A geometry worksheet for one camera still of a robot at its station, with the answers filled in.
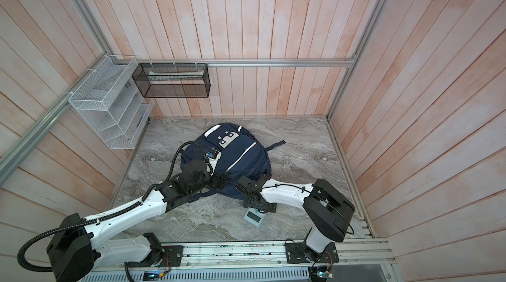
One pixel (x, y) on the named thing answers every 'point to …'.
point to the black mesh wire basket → (173, 80)
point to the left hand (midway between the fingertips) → (222, 172)
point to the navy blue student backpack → (228, 145)
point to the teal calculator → (254, 217)
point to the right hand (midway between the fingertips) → (257, 205)
